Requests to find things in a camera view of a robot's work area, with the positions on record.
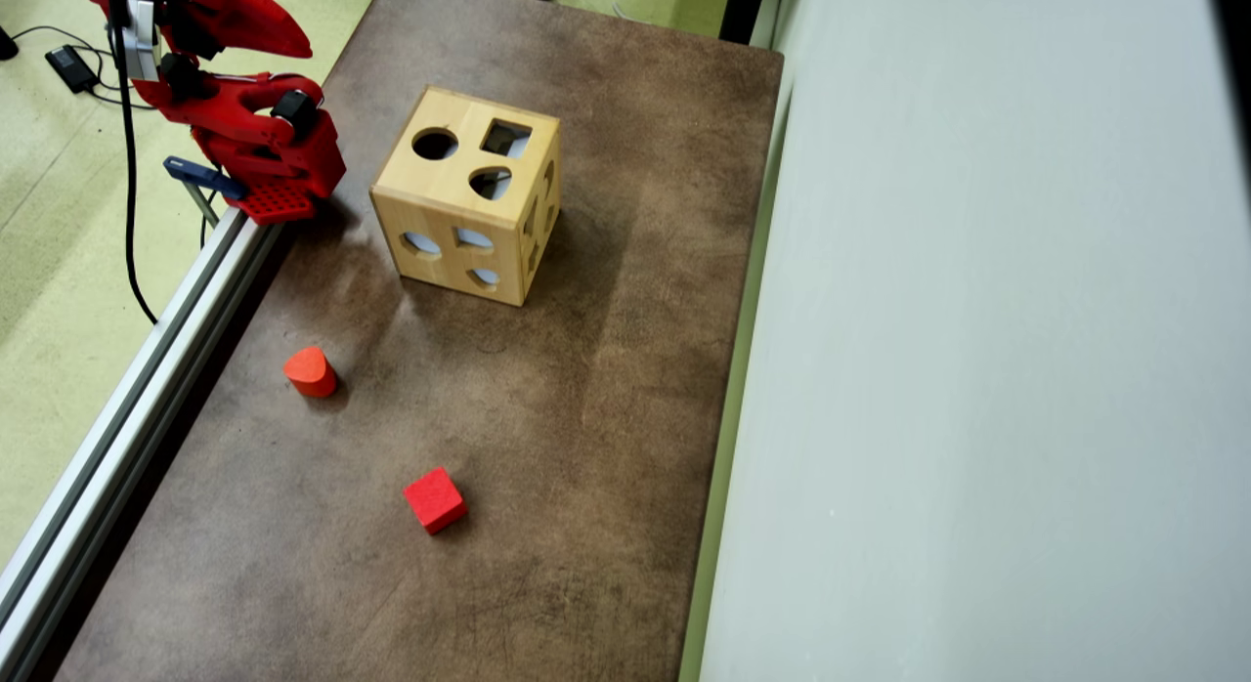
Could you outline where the orange teardrop block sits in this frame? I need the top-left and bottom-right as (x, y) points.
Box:
(283, 346), (339, 400)

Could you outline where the red wooden cube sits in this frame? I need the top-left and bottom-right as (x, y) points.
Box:
(403, 467), (469, 535)

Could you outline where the dark vertical post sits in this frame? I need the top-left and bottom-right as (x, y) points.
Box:
(719, 0), (771, 47)

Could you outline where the thick black cable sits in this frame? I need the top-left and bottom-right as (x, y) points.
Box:
(108, 0), (160, 326)

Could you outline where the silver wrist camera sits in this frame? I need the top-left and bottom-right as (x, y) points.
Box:
(119, 0), (161, 83)

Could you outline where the aluminium profile rail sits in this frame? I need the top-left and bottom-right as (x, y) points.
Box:
(0, 208), (284, 682)

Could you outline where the black power adapter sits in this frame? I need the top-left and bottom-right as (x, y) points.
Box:
(45, 44), (102, 95)

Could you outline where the blue clamp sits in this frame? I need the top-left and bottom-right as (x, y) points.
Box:
(163, 155), (246, 226)

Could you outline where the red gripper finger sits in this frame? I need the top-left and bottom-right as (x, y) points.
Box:
(195, 0), (315, 61)

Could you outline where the wooden shape sorter box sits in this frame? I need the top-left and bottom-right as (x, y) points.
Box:
(369, 86), (563, 308)

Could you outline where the thin black cable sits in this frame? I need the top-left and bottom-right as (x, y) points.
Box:
(10, 23), (157, 112)

